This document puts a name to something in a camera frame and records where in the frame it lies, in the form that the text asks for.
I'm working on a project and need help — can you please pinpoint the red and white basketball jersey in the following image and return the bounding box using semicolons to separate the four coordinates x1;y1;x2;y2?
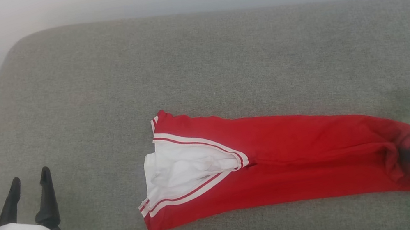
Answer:
123;69;410;230

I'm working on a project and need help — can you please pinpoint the grey fabric sofa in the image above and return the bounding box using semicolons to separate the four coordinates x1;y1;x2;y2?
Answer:
0;0;410;230

